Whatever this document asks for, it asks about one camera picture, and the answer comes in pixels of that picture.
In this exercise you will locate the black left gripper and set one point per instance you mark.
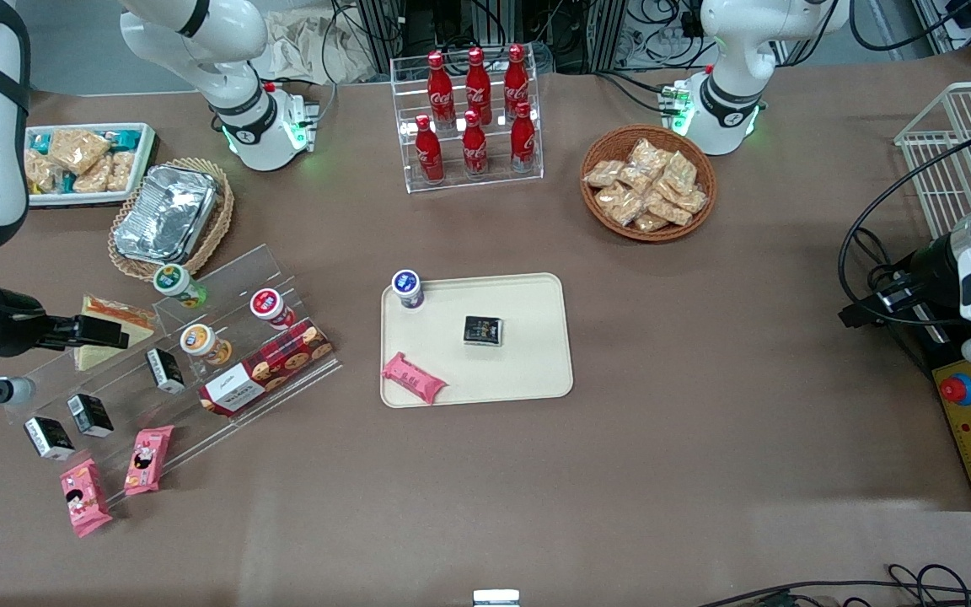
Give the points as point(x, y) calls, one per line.
point(928, 268)

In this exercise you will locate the teal snack pack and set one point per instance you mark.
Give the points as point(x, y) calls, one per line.
point(68, 182)
point(126, 136)
point(40, 142)

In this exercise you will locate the beige plastic tray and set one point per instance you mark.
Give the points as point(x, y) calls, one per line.
point(528, 337)

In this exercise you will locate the aluminium equipment rack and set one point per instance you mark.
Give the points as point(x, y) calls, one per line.
point(570, 29)

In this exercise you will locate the blue lid yogurt cup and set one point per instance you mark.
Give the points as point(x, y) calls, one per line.
point(407, 288)

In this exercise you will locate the white rectangular snack tray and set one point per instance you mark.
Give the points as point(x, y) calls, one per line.
point(144, 164)

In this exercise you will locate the clear bagged cracker pack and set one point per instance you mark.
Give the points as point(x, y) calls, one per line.
point(650, 222)
point(693, 201)
point(603, 174)
point(635, 179)
point(620, 205)
point(679, 173)
point(650, 156)
point(667, 208)

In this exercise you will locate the oval wicker basket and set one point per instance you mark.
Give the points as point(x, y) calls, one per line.
point(220, 219)

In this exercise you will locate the clear acrylic stepped stand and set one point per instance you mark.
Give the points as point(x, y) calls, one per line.
point(224, 282)

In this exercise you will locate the red lid cup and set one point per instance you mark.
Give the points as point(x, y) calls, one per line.
point(270, 306)

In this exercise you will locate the large rice cracker pack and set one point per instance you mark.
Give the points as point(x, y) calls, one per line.
point(79, 147)

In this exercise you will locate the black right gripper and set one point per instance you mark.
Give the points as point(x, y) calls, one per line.
point(20, 320)

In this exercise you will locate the clear acrylic bottle rack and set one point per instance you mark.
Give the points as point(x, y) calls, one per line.
point(494, 181)

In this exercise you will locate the red cola bottle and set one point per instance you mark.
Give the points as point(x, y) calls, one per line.
point(439, 84)
point(477, 80)
point(428, 153)
point(516, 77)
point(474, 147)
point(523, 142)

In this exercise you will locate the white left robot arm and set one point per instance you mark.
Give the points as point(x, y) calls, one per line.
point(730, 93)

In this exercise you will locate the pink snack pack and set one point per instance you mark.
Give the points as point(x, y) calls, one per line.
point(148, 459)
point(414, 378)
point(85, 497)

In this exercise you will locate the round brown wicker basket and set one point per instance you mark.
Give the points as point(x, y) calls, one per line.
point(612, 142)

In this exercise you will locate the orange-lid cup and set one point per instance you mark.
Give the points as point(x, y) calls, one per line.
point(203, 343)

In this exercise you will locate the small black snack box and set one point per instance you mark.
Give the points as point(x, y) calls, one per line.
point(165, 371)
point(49, 438)
point(483, 330)
point(89, 415)

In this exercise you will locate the red cookie box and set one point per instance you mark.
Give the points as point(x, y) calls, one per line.
point(270, 367)

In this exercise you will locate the triangular sandwich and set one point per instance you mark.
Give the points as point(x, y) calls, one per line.
point(127, 320)

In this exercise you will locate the aluminium foil container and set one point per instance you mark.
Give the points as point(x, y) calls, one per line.
point(165, 211)

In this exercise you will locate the green lid cup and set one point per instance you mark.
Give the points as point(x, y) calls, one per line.
point(178, 284)

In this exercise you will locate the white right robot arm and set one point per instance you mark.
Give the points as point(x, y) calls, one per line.
point(233, 34)

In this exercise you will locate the silver camera housing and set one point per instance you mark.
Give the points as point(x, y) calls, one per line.
point(496, 598)

